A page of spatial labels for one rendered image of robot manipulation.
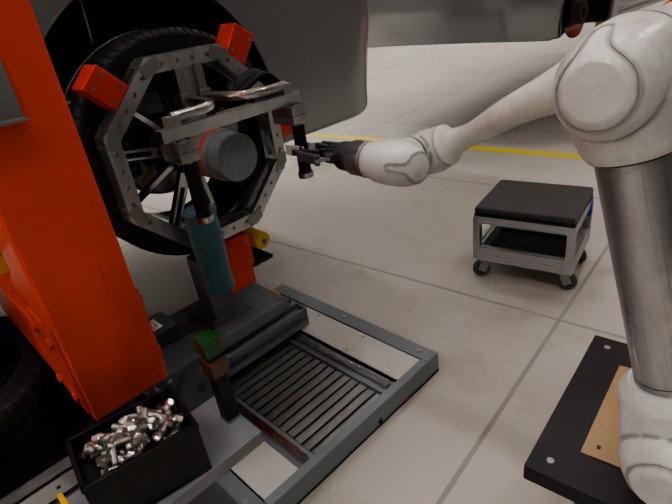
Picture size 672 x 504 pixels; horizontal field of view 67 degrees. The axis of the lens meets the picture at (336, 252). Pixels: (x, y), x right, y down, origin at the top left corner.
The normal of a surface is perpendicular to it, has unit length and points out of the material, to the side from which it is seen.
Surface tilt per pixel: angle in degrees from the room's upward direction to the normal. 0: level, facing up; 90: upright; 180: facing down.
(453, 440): 0
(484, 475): 0
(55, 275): 90
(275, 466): 0
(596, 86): 85
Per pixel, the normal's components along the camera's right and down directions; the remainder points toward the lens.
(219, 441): -0.13, -0.88
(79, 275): 0.71, 0.24
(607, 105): -0.72, 0.29
